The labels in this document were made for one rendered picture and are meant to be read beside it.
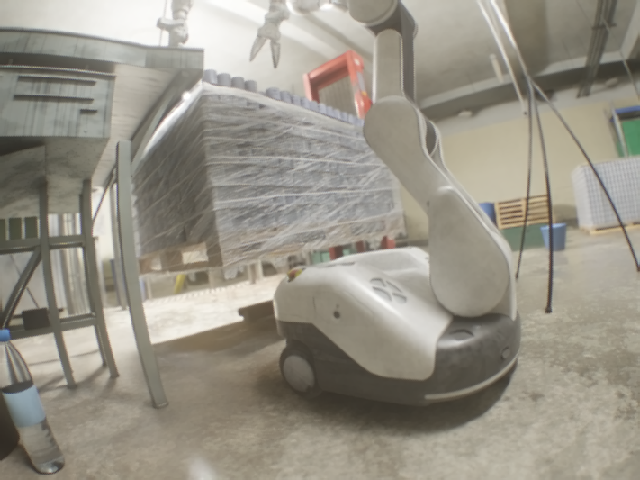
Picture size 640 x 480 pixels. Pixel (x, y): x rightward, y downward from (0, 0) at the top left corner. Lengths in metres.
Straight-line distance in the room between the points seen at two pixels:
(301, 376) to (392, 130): 0.66
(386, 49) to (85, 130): 0.88
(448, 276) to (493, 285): 0.10
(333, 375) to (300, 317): 0.16
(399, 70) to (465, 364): 0.73
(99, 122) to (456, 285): 1.04
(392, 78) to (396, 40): 0.12
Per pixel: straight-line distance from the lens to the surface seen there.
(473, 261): 0.67
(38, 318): 1.30
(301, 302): 0.70
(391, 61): 0.89
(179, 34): 1.25
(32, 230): 1.32
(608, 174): 5.22
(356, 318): 0.62
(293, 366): 0.81
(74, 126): 0.97
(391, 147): 0.75
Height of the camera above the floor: 0.41
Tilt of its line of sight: 1 degrees up
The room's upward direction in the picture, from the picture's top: 8 degrees counter-clockwise
